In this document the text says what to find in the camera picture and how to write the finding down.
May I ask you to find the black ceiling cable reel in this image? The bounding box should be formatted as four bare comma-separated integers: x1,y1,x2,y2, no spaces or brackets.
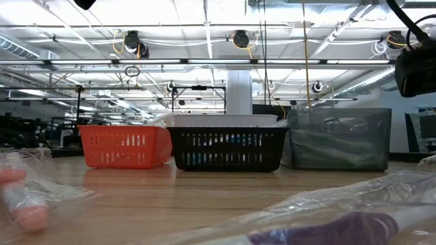
123,29,150,59
232,29,251,49
388,29,409,50

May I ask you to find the grey translucent plastic bin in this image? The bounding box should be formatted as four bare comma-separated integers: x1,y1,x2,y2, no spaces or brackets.
281,108,392,172

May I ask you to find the black hanging cable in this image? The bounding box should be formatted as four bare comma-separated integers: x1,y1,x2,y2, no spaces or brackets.
258,0,273,106

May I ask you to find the long ceiling light bar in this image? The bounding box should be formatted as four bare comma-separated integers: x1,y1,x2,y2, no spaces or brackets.
0,59,398,66

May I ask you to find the yellow hanging cord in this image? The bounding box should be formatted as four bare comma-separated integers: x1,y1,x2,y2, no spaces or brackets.
300,0,311,110

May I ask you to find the black plastic basket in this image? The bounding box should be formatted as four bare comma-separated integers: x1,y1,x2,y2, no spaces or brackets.
166,126,290,172

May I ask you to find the silver ventilation duct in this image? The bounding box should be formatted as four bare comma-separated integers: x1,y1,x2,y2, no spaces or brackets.
0,33,61,62
316,64,398,101

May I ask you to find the orange white toothbrush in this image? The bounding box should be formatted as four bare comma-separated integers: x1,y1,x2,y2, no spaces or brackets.
0,146,102,235
145,113,175,127

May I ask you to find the purple white toothbrush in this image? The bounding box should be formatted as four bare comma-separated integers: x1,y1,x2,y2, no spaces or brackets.
136,171,436,245

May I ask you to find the white plastic basket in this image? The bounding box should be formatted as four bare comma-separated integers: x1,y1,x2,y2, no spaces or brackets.
172,114,279,129

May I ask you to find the dark background workstation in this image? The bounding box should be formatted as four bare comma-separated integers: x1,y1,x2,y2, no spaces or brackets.
0,112,82,158

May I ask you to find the black metal frame stand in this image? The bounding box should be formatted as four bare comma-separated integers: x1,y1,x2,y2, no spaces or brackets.
170,85,227,116

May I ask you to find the black cable loop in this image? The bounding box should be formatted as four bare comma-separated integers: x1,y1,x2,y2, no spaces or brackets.
124,65,141,78

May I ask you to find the dark monitor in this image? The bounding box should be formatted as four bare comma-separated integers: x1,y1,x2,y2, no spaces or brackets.
404,108,436,154

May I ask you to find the orange plastic basket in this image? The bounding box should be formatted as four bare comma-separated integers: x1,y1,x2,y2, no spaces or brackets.
77,124,173,169

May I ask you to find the white square pillar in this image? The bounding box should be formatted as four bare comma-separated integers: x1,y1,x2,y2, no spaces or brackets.
226,69,253,116

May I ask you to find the white coiled cable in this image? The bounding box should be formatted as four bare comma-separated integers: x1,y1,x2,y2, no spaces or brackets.
370,39,389,57

